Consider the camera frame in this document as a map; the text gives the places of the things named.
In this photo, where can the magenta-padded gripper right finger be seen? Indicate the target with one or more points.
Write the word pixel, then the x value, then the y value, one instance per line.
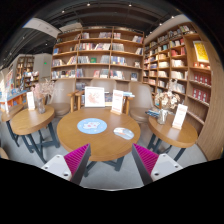
pixel 165 165

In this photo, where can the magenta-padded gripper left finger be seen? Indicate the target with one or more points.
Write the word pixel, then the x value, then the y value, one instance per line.
pixel 56 165

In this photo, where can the grey computer mouse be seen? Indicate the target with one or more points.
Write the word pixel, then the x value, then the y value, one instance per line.
pixel 123 133

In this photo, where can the round blue mouse pad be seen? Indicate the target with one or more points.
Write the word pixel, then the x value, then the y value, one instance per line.
pixel 92 126

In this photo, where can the round wooden side table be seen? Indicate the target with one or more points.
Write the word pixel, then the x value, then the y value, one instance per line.
pixel 173 135
pixel 31 120

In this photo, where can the glass vase with beige flowers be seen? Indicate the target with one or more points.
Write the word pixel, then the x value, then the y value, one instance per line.
pixel 163 117

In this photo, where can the small white table sign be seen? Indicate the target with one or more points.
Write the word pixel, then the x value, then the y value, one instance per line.
pixel 30 100
pixel 179 116

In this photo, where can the stack of books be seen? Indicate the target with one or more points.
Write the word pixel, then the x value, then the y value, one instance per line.
pixel 152 113

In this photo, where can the light wooden chair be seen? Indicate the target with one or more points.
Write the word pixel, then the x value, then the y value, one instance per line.
pixel 3 154

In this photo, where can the glass vase with pink flowers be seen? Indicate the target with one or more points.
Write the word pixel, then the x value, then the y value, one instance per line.
pixel 41 106

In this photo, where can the small round wooden table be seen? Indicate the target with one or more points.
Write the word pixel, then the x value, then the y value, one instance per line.
pixel 11 113

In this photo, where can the white framed floral picture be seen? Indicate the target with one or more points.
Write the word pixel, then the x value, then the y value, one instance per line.
pixel 94 97

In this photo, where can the blue flat book stack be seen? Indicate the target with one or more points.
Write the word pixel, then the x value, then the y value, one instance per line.
pixel 129 94

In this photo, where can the white red-topped table sign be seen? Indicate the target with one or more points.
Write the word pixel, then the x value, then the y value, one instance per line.
pixel 117 101

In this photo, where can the blue book display table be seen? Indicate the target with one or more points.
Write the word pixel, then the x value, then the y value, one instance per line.
pixel 13 98

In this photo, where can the dark upright book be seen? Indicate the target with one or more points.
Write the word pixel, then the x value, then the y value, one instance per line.
pixel 108 97

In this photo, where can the small distant wooden bookshelf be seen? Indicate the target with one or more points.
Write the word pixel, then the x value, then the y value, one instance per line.
pixel 26 71

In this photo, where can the long wooden bookshelf with posters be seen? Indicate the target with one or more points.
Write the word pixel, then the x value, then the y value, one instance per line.
pixel 180 66

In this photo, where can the wide wooden bookshelf unit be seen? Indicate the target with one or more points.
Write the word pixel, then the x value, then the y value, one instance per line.
pixel 96 53

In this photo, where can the white ceiling panel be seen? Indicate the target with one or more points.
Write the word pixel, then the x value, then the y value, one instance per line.
pixel 41 27

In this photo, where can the ceiling spot lights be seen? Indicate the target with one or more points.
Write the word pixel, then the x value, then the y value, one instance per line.
pixel 88 4

